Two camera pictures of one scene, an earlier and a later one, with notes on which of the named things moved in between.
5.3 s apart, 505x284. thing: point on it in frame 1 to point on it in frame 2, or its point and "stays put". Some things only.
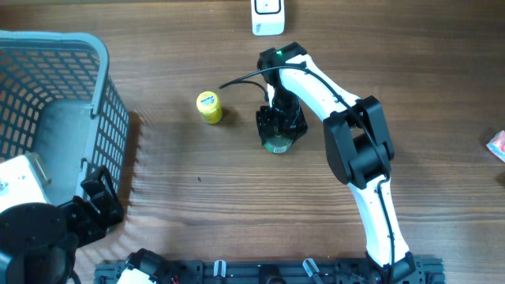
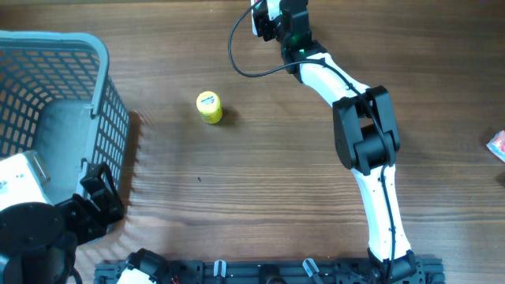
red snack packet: (496, 144) stays put
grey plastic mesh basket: (58, 102) stays put
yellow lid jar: (209, 107) stays put
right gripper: (263, 117) to (263, 22)
